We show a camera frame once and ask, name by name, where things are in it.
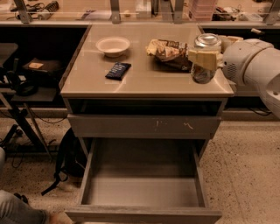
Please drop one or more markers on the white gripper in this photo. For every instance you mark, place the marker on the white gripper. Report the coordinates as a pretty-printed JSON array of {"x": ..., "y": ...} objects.
[{"x": 235, "y": 61}]

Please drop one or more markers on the silver soda can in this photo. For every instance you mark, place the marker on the silver soda can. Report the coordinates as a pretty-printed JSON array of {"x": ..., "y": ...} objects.
[{"x": 205, "y": 42}]

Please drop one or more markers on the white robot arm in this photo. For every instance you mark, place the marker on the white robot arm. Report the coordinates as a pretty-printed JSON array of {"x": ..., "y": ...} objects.
[{"x": 263, "y": 75}]

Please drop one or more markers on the grey drawer cabinet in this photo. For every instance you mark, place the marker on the grey drawer cabinet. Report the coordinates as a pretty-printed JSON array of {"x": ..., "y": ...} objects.
[{"x": 147, "y": 89}]

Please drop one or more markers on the closed grey drawer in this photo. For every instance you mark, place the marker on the closed grey drawer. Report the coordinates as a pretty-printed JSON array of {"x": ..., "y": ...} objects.
[{"x": 145, "y": 126}]

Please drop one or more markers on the open grey drawer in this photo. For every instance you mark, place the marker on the open grey drawer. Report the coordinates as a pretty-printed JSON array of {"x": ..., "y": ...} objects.
[{"x": 143, "y": 181}]

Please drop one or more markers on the grey stick with tip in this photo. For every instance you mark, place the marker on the grey stick with tip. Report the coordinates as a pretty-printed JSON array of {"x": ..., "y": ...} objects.
[{"x": 256, "y": 31}]

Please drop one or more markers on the brown chip bag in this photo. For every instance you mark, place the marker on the brown chip bag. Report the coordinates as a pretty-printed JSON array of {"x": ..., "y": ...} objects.
[{"x": 170, "y": 53}]

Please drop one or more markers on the dark blue snack bar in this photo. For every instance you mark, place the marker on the dark blue snack bar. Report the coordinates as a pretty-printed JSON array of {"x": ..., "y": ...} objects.
[{"x": 118, "y": 71}]

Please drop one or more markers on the white paper bowl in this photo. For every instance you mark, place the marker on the white paper bowl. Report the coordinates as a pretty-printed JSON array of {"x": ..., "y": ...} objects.
[{"x": 113, "y": 46}]

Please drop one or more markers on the black backpack on floor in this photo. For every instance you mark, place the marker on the black backpack on floor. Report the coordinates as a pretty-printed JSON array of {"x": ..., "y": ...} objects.
[{"x": 70, "y": 162}]

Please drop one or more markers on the dark bag with label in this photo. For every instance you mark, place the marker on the dark bag with label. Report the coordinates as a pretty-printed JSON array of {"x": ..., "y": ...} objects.
[{"x": 43, "y": 66}]

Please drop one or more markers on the grey side desk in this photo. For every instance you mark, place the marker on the grey side desk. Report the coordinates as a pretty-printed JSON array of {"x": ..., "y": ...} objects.
[{"x": 9, "y": 63}]

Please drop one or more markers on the black headphones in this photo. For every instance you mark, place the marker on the black headphones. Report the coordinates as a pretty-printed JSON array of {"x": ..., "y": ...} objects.
[{"x": 22, "y": 87}]

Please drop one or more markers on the black office chair base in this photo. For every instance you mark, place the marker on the black office chair base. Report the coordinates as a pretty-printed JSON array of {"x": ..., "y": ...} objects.
[{"x": 21, "y": 197}]

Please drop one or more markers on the person in grey trousers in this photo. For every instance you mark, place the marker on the person in grey trousers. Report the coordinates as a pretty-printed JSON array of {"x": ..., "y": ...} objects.
[{"x": 14, "y": 211}]

